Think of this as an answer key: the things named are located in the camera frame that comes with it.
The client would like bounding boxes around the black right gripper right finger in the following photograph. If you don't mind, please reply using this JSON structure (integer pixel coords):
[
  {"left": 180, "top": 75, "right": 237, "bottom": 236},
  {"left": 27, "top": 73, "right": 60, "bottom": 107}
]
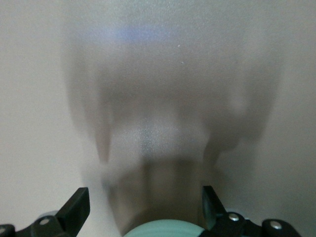
[{"left": 201, "top": 185, "right": 300, "bottom": 237}]

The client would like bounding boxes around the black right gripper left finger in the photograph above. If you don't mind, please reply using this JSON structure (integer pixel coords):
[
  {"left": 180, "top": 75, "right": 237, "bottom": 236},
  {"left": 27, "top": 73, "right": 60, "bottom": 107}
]
[{"left": 0, "top": 187, "right": 90, "bottom": 237}]

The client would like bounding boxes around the green bowl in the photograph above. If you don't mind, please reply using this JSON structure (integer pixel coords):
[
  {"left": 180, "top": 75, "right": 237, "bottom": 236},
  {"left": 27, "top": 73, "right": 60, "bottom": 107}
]
[{"left": 123, "top": 219, "right": 207, "bottom": 237}]

